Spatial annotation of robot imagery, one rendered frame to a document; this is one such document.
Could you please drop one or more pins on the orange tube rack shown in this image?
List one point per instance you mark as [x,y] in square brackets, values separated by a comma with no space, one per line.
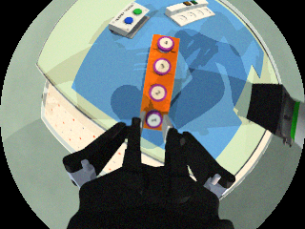
[153,78]

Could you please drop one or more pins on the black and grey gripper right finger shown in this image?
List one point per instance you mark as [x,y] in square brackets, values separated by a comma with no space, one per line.
[204,167]

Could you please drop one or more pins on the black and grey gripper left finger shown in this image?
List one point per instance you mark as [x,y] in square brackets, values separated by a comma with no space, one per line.
[86,164]

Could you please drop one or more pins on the blue flat mat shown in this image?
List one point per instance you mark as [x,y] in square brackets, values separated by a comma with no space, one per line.
[215,55]

